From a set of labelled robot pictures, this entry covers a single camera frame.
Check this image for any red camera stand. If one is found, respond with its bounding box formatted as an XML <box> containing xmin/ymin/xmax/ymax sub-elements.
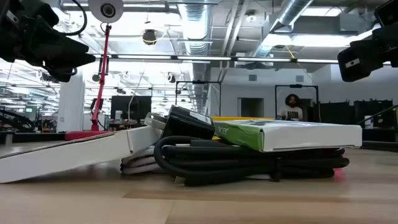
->
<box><xmin>64</xmin><ymin>24</ymin><xmax>119</xmax><ymax>141</ymax></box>

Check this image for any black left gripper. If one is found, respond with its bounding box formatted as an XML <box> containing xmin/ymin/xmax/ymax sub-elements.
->
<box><xmin>0</xmin><ymin>0</ymin><xmax>96</xmax><ymax>83</ymax></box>

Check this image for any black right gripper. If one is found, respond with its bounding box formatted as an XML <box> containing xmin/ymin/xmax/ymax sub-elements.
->
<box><xmin>337</xmin><ymin>0</ymin><xmax>398</xmax><ymax>83</ymax></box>

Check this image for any black ceiling dome device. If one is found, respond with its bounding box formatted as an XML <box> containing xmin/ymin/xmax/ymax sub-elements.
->
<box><xmin>142</xmin><ymin>29</ymin><xmax>157</xmax><ymax>46</ymax></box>

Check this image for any thick black cable bundle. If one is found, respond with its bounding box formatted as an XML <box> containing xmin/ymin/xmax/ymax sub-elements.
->
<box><xmin>154</xmin><ymin>136</ymin><xmax>351</xmax><ymax>187</ymax></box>

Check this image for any white green Acer box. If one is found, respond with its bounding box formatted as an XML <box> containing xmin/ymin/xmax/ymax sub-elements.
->
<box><xmin>213</xmin><ymin>119</ymin><xmax>363</xmax><ymax>152</ymax></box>

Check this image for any black background rig frame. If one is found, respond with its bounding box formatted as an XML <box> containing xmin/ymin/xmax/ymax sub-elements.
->
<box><xmin>175</xmin><ymin>80</ymin><xmax>222</xmax><ymax>116</ymax></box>
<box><xmin>274</xmin><ymin>84</ymin><xmax>320</xmax><ymax>122</ymax></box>

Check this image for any pink charger plug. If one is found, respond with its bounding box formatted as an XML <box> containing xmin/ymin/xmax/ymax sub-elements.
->
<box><xmin>334</xmin><ymin>167</ymin><xmax>346</xmax><ymax>183</ymax></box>

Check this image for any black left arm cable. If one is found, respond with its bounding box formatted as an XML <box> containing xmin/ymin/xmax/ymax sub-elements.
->
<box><xmin>62</xmin><ymin>0</ymin><xmax>88</xmax><ymax>37</ymax></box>

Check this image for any yellow plastic basket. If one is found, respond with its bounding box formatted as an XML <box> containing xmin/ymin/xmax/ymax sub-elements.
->
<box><xmin>211</xmin><ymin>116</ymin><xmax>275</xmax><ymax>122</ymax></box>

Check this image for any black monitor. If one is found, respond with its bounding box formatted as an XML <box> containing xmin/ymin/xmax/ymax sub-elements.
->
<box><xmin>110</xmin><ymin>95</ymin><xmax>152</xmax><ymax>121</ymax></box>

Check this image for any white round overhead camera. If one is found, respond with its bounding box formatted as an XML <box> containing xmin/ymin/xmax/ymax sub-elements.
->
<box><xmin>88</xmin><ymin>0</ymin><xmax>124</xmax><ymax>24</ymax></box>

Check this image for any white pillar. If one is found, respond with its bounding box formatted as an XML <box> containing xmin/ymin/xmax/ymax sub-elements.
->
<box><xmin>57</xmin><ymin>70</ymin><xmax>86</xmax><ymax>133</ymax></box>

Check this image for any person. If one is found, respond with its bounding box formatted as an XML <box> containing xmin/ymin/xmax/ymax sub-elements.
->
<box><xmin>277</xmin><ymin>93</ymin><xmax>304</xmax><ymax>121</ymax></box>

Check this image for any black power adapter with cord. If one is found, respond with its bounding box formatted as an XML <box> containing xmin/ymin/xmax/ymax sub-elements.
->
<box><xmin>144</xmin><ymin>105</ymin><xmax>216</xmax><ymax>141</ymax></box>

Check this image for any long white box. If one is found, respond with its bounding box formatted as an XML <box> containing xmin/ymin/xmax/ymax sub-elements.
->
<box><xmin>0</xmin><ymin>126</ymin><xmax>162</xmax><ymax>184</ymax></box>

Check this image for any white braided USB cable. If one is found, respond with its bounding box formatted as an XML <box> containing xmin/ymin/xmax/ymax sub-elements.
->
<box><xmin>120</xmin><ymin>146</ymin><xmax>165</xmax><ymax>175</ymax></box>

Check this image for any silver ceiling air duct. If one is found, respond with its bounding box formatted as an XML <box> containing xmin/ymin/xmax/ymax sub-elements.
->
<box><xmin>178</xmin><ymin>0</ymin><xmax>213</xmax><ymax>116</ymax></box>

